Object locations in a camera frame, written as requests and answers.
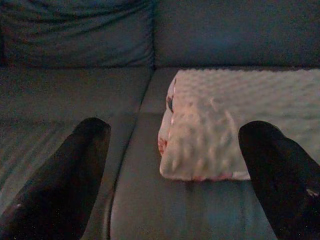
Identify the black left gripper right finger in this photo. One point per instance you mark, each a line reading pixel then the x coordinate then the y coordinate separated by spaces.
pixel 282 175

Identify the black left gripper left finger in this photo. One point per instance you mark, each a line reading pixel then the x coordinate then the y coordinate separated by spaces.
pixel 62 180

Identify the bumpy textured pillow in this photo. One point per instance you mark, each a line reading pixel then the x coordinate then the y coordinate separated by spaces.
pixel 200 125

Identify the dark green leather sofa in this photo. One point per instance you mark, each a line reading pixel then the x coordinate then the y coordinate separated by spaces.
pixel 75 87

